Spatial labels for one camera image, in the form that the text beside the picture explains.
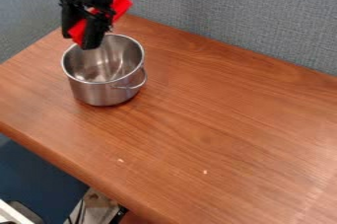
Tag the stainless steel pot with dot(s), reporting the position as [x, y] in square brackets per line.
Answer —
[105, 75]

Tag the white object bottom left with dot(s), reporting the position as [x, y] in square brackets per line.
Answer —
[16, 213]

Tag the metal table leg bracket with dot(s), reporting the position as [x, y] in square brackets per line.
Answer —
[96, 209]

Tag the red rectangular block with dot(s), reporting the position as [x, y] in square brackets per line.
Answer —
[119, 7]

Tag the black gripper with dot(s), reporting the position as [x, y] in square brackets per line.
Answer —
[73, 10]

